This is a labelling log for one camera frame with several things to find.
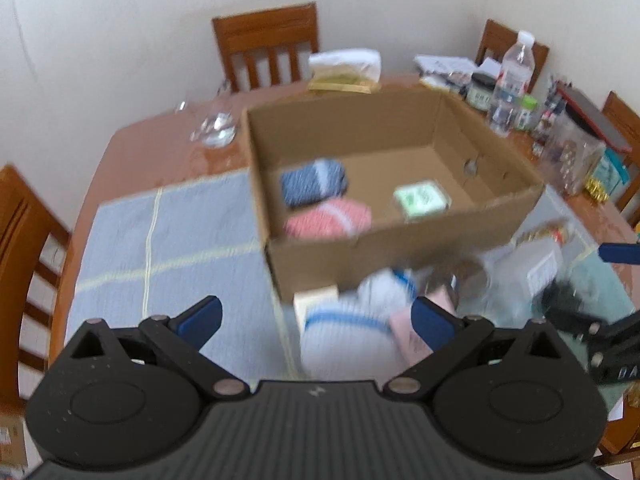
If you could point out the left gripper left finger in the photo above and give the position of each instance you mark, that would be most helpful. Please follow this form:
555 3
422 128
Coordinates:
178 341

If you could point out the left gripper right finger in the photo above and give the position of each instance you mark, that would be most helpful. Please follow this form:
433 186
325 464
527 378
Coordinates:
452 341

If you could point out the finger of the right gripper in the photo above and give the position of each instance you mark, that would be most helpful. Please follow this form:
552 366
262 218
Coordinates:
621 253
612 349

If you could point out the pink rectangular box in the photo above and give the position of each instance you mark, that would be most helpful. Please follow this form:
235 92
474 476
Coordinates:
422 329

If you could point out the clear jar dark contents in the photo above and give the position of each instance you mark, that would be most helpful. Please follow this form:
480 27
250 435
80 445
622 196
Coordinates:
460 286

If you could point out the white blue-striped sock ball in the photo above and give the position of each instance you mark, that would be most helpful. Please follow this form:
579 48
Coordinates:
350 338

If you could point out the cream patterned box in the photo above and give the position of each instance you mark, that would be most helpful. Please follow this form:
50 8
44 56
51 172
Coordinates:
303 301

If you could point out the green white tissue pack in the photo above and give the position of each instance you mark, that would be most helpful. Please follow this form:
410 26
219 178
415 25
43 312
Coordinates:
421 199

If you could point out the pink knitted sock roll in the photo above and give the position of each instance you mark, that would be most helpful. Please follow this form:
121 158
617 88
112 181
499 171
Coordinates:
334 218

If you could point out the blue grey sock roll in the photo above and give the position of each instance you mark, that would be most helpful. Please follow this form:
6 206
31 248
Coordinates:
310 184

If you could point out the jar with gold ornaments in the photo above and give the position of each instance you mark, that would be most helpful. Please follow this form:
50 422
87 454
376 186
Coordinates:
560 230

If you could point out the white labelled plastic bottle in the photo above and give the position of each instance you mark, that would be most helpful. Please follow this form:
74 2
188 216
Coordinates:
526 271

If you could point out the gold ornament on table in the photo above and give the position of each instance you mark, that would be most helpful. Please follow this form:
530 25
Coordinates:
596 190

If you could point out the teal packet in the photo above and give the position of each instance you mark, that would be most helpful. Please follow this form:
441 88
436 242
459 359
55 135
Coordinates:
611 172

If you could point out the large clear storage jar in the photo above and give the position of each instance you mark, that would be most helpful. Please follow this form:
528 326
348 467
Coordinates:
569 155

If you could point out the red brown jar lid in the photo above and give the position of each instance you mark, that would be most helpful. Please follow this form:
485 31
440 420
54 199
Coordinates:
588 117

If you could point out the brown cardboard box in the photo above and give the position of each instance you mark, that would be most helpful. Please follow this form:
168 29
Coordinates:
385 140

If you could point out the wooden chair left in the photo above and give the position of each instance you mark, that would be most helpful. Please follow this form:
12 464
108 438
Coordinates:
26 225

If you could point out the green cap small bottle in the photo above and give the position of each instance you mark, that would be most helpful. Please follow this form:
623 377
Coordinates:
525 116

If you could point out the clear water bottle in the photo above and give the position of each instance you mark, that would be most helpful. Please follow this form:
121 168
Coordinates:
516 72

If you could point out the dark lidded small jar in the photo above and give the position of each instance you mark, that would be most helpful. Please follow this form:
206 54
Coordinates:
480 90

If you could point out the clear glass cup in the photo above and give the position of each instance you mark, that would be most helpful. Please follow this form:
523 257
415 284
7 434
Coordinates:
217 127

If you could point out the stack of white papers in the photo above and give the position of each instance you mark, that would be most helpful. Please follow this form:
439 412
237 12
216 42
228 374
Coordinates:
452 69

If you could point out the gold tissue box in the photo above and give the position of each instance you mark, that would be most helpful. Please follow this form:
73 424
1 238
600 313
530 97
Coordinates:
356 70

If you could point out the wooden chair at back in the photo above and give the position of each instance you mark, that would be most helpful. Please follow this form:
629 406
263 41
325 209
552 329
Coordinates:
266 32

